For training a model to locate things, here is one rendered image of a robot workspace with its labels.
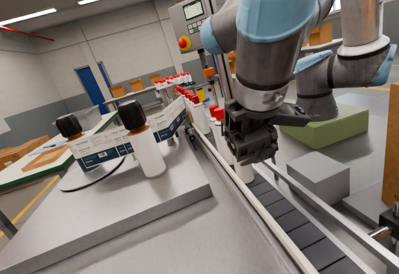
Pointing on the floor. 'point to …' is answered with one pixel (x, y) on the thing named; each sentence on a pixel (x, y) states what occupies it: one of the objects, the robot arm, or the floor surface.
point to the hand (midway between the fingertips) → (255, 157)
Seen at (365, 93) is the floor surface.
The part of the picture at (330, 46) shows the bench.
